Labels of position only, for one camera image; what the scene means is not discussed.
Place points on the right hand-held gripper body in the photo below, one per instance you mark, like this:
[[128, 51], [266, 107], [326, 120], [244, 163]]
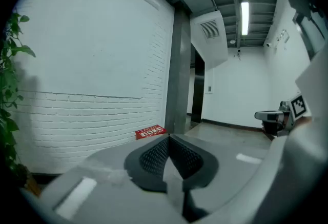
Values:
[[297, 109]]

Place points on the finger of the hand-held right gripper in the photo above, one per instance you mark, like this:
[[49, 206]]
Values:
[[270, 128], [266, 115]]

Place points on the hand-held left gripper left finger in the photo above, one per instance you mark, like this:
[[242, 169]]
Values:
[[151, 166]]

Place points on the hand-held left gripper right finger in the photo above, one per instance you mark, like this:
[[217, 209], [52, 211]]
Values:
[[194, 164]]

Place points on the red fire extinguisher box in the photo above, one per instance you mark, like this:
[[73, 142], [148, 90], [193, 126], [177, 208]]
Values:
[[151, 131]]

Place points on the dark grey pillar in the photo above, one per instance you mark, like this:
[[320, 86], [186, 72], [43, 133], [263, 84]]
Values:
[[178, 74]]

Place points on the long fluorescent ceiling light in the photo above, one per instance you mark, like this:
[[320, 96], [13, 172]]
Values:
[[245, 18]]

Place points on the brown wooden plant pot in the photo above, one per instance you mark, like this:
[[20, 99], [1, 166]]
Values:
[[32, 185]]

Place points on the green leafy potted plant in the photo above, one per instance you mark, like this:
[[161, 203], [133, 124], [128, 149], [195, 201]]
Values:
[[9, 84]]

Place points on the small white wall panel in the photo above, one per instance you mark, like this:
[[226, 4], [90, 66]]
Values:
[[209, 89]]

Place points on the white security camera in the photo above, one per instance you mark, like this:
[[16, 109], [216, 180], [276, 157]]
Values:
[[268, 44]]

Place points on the white wall sign bracket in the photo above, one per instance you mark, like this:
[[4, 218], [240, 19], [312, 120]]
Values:
[[282, 36]]

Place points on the white ventilation duct with grille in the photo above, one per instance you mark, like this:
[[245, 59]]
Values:
[[211, 38]]

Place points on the black wall-mounted screen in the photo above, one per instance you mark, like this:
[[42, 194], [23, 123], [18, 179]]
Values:
[[296, 0]]

